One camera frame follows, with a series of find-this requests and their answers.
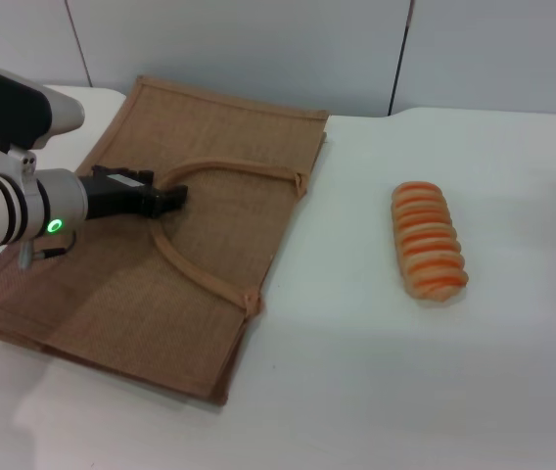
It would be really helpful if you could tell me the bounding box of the left wrist camera housing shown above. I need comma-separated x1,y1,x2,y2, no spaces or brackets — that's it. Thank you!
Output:
0,66,86,178

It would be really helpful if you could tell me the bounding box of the orange striped bread loaf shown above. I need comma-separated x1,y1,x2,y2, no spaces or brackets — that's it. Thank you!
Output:
390,180,471,303

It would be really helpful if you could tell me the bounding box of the brown jute handbag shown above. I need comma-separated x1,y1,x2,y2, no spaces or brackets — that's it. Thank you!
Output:
0,73,331,407

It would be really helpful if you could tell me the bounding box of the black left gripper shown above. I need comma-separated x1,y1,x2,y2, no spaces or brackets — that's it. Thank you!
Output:
79,164,191,222

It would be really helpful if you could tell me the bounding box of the left arm cable with plug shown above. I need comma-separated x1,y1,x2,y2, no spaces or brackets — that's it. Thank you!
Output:
17,230,78,271

